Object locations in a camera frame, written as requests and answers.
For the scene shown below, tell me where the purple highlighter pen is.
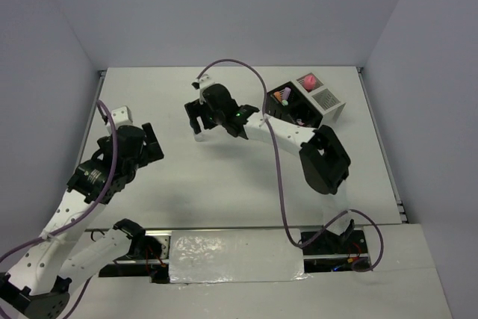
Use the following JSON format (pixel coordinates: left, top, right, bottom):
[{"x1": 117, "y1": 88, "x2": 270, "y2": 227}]
[{"x1": 282, "y1": 87, "x2": 291, "y2": 100}]

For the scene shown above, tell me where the pink capped colourful tube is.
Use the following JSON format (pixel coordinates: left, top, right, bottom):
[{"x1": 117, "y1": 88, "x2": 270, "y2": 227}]
[{"x1": 302, "y1": 74, "x2": 320, "y2": 92}]

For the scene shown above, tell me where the blue spray bottle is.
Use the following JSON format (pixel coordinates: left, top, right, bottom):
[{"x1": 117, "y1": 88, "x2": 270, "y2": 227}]
[{"x1": 193, "y1": 126, "x2": 205, "y2": 142}]

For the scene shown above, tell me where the orange frosted marker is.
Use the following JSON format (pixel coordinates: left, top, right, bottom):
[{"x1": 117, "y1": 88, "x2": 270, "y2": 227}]
[{"x1": 273, "y1": 91, "x2": 282, "y2": 102}]

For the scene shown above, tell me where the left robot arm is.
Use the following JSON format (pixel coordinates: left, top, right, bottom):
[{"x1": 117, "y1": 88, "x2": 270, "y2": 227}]
[{"x1": 1, "y1": 123, "x2": 164, "y2": 318}]

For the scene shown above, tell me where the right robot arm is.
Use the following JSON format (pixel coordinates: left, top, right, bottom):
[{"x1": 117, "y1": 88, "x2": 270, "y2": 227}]
[{"x1": 184, "y1": 80, "x2": 351, "y2": 249}]

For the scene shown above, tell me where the black organizer container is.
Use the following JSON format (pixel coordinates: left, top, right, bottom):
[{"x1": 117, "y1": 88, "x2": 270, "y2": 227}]
[{"x1": 266, "y1": 81, "x2": 323, "y2": 128}]

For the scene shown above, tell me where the white organizer container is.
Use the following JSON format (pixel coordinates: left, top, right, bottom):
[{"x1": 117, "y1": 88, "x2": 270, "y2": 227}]
[{"x1": 295, "y1": 72, "x2": 346, "y2": 123}]

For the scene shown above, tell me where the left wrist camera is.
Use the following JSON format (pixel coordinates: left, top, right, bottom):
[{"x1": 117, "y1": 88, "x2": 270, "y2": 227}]
[{"x1": 111, "y1": 106, "x2": 133, "y2": 128}]

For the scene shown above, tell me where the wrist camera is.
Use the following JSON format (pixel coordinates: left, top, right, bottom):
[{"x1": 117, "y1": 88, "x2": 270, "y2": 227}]
[
  {"x1": 111, "y1": 106, "x2": 133, "y2": 128},
  {"x1": 192, "y1": 74, "x2": 215, "y2": 105}
]

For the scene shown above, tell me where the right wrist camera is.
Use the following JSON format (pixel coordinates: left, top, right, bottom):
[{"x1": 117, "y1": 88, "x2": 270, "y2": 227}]
[{"x1": 192, "y1": 74, "x2": 215, "y2": 105}]

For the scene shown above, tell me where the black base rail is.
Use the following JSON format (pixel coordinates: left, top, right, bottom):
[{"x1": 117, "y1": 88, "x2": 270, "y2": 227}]
[{"x1": 99, "y1": 229, "x2": 372, "y2": 285}]

